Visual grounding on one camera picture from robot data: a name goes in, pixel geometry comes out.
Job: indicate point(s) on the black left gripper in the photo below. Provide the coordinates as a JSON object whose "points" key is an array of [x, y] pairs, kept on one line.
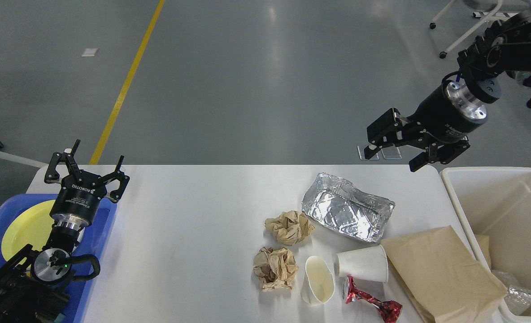
{"points": [[77, 202]]}

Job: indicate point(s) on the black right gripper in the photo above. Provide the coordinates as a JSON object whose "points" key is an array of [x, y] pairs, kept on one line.
{"points": [[447, 115]]}

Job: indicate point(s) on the yellow plastic plate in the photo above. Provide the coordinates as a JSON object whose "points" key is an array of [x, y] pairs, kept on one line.
{"points": [[33, 226]]}

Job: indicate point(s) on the brown paper bag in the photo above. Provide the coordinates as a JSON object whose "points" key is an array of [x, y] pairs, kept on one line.
{"points": [[446, 283]]}

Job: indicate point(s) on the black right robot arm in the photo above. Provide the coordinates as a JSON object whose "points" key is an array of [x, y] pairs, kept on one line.
{"points": [[504, 47]]}

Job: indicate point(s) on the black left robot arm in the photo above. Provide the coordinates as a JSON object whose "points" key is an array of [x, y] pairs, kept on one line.
{"points": [[34, 282]]}

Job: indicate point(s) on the right floor socket plate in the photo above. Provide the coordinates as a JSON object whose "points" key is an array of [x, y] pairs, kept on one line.
{"points": [[391, 153]]}

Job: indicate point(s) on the floor socket plate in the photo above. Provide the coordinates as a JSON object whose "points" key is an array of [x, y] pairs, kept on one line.
{"points": [[362, 156], [391, 153]]}

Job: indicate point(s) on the white pink plate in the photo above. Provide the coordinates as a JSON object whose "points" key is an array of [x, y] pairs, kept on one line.
{"points": [[79, 236]]}

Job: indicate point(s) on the left floor socket plate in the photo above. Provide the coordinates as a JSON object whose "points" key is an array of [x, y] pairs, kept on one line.
{"points": [[362, 156]]}

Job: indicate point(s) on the crumpled aluminium foil tray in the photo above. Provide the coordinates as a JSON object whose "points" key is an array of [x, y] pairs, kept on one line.
{"points": [[336, 204]]}

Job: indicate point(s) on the white waste bin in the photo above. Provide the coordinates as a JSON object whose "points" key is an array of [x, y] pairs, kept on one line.
{"points": [[496, 201]]}

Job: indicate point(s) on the brown paper in bin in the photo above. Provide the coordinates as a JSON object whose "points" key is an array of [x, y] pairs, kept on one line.
{"points": [[484, 246]]}

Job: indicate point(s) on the white paper cup lying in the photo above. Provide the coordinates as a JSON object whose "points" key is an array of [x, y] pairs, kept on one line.
{"points": [[369, 263]]}

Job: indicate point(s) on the white paper on floor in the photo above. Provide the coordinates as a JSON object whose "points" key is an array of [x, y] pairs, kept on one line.
{"points": [[89, 52]]}

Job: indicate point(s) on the crumpled brown paper upper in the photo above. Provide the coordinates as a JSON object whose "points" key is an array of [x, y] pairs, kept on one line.
{"points": [[290, 227]]}

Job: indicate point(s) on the crumpled brown paper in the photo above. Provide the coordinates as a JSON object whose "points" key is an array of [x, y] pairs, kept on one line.
{"points": [[290, 227], [275, 268]]}

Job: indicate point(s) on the white rolling chair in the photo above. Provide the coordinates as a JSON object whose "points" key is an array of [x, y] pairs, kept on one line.
{"points": [[485, 11]]}

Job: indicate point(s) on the red foil wrapper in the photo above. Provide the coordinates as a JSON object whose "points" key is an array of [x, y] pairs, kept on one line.
{"points": [[389, 310]]}

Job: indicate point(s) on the cream paper cup open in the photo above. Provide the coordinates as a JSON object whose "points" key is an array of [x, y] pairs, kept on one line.
{"points": [[318, 283]]}

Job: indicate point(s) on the crumpled brown paper lower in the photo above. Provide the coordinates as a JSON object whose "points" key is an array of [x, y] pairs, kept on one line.
{"points": [[275, 268]]}

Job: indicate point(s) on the foil scrap in bin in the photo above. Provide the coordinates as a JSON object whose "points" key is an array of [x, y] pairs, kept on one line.
{"points": [[518, 298]]}

